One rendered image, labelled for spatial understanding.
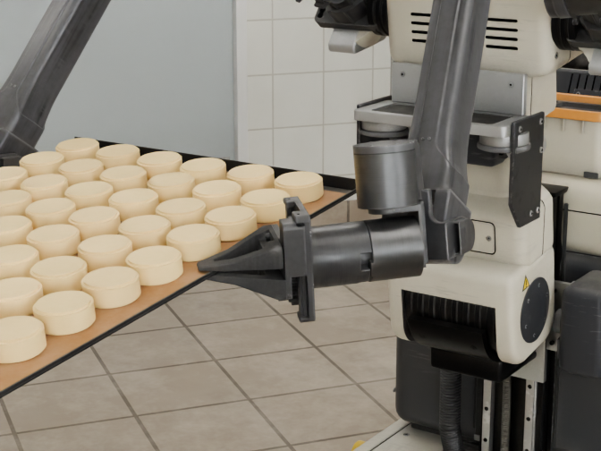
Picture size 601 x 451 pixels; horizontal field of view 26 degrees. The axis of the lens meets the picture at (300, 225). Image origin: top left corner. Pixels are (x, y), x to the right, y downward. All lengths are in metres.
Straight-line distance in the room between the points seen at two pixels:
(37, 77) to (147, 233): 0.45
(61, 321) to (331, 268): 0.25
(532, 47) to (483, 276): 0.35
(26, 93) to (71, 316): 0.59
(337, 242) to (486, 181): 0.87
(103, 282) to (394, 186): 0.27
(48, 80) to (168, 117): 3.11
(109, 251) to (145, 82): 3.52
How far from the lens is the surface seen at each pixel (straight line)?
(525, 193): 1.90
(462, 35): 1.33
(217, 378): 3.53
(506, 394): 2.29
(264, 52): 4.77
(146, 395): 3.44
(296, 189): 1.31
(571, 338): 2.11
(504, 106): 1.92
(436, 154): 1.27
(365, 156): 1.17
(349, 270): 1.17
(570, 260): 2.25
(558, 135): 2.26
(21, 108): 1.62
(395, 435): 2.51
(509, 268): 1.99
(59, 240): 1.23
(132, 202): 1.31
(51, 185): 1.39
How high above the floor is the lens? 1.31
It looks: 15 degrees down
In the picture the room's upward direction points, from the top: straight up
